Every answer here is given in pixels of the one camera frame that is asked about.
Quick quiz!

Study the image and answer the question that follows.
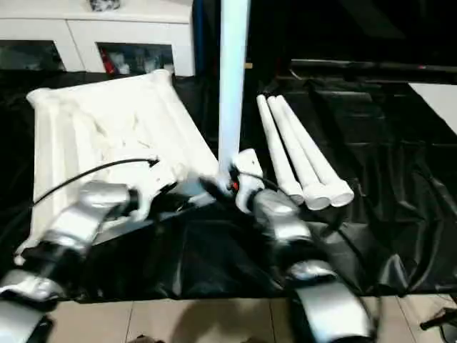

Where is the white plastic table leg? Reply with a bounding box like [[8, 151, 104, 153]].
[[267, 96, 331, 211], [256, 94, 304, 205], [274, 96, 355, 208], [216, 0, 251, 194]]

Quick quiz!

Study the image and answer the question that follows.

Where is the white plastic stool seat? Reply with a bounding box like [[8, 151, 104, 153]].
[[14, 69, 221, 267]]

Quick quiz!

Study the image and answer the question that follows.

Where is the black work mat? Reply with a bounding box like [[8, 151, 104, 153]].
[[0, 67, 457, 299]]

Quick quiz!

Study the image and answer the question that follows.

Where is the long black rod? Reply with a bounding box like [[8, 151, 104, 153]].
[[291, 59, 457, 74]]

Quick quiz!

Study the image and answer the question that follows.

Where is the white cabinet with glass doors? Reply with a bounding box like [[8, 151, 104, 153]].
[[0, 0, 196, 76]]

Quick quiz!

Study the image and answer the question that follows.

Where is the dark object on cabinet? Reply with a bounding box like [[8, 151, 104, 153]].
[[89, 0, 123, 11]]

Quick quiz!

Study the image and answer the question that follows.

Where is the white flat sheet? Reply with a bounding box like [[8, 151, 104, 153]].
[[408, 82, 457, 136]]

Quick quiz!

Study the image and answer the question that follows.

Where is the black stand foot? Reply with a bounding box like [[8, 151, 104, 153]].
[[419, 305, 457, 332]]

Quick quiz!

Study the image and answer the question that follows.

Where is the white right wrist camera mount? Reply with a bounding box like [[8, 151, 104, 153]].
[[231, 149, 265, 212]]

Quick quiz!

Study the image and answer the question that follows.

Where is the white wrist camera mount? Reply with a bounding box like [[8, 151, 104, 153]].
[[131, 162, 179, 221], [231, 149, 265, 212]]

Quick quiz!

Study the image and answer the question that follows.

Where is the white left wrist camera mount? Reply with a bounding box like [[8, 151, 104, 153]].
[[131, 162, 179, 221]]

